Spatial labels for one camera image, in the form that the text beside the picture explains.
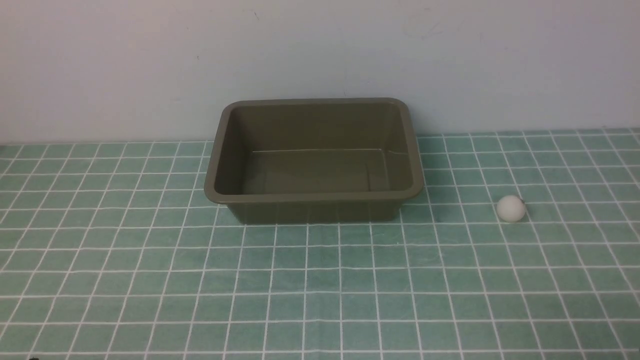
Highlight white ping-pong ball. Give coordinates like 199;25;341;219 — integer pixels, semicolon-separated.
495;194;527;223

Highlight olive green plastic bin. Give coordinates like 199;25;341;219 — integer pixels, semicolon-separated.
203;97;425;224

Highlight green checkered table mat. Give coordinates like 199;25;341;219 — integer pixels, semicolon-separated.
0;128;640;360

